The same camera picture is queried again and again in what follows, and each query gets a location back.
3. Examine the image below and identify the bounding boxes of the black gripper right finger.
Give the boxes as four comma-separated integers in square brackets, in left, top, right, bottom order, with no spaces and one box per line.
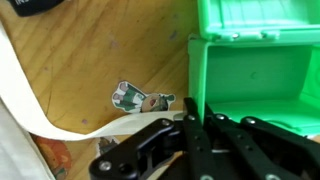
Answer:
[203,103,320,180]

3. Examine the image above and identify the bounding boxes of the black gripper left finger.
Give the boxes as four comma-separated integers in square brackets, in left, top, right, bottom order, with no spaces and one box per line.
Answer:
[89,97,218,180]

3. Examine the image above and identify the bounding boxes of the green plastic storage box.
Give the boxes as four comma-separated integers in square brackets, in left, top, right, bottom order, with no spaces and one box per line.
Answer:
[187,0,320,138]

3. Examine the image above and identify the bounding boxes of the green cartoon figure sticker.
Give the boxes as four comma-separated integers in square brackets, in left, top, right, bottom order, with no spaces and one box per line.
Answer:
[111,80,176,114]

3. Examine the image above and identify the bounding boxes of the small green white sticker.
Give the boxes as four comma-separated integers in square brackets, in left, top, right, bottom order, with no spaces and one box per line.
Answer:
[97,135,120,157]

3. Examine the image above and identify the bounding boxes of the orange cartoon sticker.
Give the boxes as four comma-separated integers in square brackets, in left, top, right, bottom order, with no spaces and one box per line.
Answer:
[32,134,73,180]

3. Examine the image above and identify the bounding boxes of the white printed tote bag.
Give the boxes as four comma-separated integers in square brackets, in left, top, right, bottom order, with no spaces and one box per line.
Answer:
[0,21,184,180]

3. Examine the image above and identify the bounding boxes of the black remote control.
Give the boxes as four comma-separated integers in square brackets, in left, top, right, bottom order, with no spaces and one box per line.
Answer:
[8,0,66,18]

